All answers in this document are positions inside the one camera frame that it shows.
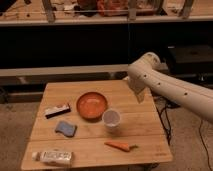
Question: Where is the orange ceramic bowl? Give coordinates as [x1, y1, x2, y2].
[76, 92, 108, 120]

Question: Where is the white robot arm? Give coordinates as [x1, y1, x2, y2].
[127, 52, 213, 124]

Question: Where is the clear plastic cup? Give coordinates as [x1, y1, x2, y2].
[102, 109, 121, 130]

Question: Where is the orange carrot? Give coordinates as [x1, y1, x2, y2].
[105, 141, 137, 152]

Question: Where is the black box on right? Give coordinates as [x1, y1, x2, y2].
[166, 45, 213, 74]

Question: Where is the wooden table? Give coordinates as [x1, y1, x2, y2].
[21, 80, 172, 171]

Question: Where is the blue sponge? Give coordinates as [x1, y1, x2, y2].
[55, 121, 77, 137]

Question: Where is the orange object on shelf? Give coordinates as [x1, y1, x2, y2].
[97, 0, 128, 16]

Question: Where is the white tube with label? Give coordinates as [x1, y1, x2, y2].
[32, 150, 73, 165]

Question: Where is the black cable on floor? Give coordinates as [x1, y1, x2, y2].
[197, 119, 213, 171]

